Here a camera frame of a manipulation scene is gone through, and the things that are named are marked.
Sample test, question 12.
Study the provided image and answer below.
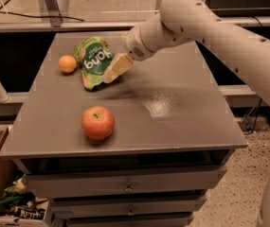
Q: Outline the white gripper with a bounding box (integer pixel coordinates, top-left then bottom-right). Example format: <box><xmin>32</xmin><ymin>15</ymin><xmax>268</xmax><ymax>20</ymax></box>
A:
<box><xmin>102</xmin><ymin>25</ymin><xmax>153</xmax><ymax>83</ymax></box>

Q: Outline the green rice chip bag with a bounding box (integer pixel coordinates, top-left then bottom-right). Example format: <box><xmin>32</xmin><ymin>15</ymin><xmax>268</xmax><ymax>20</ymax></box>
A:
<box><xmin>74</xmin><ymin>36</ymin><xmax>115</xmax><ymax>91</ymax></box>

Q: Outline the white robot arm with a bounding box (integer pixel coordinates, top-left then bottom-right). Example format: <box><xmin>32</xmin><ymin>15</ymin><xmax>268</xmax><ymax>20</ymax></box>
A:
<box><xmin>102</xmin><ymin>0</ymin><xmax>270</xmax><ymax>106</ymax></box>

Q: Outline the small orange fruit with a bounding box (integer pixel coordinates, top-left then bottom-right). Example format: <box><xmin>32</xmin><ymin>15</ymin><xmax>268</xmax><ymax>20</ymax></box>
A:
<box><xmin>58</xmin><ymin>55</ymin><xmax>77</xmax><ymax>74</ymax></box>

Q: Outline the red apple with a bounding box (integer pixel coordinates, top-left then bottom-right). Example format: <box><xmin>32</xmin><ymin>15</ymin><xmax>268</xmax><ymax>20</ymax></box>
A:
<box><xmin>81</xmin><ymin>106</ymin><xmax>115</xmax><ymax>140</ymax></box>

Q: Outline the grey drawer cabinet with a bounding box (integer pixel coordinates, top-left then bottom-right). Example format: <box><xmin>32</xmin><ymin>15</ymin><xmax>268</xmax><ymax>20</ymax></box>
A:
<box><xmin>0</xmin><ymin>33</ymin><xmax>246</xmax><ymax>227</ymax></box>

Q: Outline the box of snack packages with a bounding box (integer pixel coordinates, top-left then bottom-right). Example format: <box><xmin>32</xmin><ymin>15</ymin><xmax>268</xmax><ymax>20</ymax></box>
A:
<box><xmin>0</xmin><ymin>177</ymin><xmax>51</xmax><ymax>227</ymax></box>

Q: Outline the metal frame rail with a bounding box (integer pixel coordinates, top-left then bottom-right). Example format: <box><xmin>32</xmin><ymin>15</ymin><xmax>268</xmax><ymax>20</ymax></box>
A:
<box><xmin>0</xmin><ymin>16</ymin><xmax>270</xmax><ymax>32</ymax></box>

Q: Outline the black cable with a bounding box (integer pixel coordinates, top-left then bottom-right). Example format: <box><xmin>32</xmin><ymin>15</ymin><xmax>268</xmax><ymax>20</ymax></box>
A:
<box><xmin>0</xmin><ymin>0</ymin><xmax>85</xmax><ymax>23</ymax></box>

